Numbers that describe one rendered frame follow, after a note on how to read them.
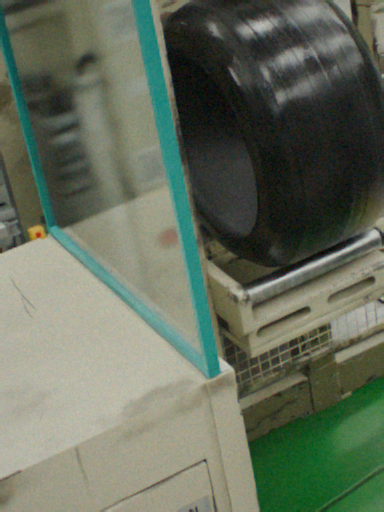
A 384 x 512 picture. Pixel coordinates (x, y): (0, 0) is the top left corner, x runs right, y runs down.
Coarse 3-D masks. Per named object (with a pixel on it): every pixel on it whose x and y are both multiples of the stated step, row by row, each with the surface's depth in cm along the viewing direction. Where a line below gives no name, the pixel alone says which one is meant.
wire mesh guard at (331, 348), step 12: (372, 324) 348; (348, 336) 345; (360, 336) 346; (288, 348) 336; (312, 348) 341; (324, 348) 343; (336, 348) 343; (288, 360) 338; (300, 360) 340; (312, 360) 341; (240, 372) 332; (276, 372) 337; (288, 372) 338; (252, 384) 335; (264, 384) 336; (240, 396) 334
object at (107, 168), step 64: (0, 0) 196; (64, 0) 171; (128, 0) 152; (64, 64) 181; (128, 64) 160; (64, 128) 192; (128, 128) 169; (64, 192) 205; (128, 192) 178; (128, 256) 189; (192, 256) 167; (192, 320) 175
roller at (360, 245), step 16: (352, 240) 269; (368, 240) 269; (320, 256) 266; (336, 256) 267; (352, 256) 268; (272, 272) 264; (288, 272) 263; (304, 272) 264; (320, 272) 266; (256, 288) 260; (272, 288) 261; (288, 288) 264
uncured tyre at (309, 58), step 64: (192, 0) 257; (256, 0) 248; (320, 0) 248; (192, 64) 282; (256, 64) 238; (320, 64) 240; (192, 128) 287; (256, 128) 239; (320, 128) 239; (256, 192) 288; (320, 192) 243; (256, 256) 261
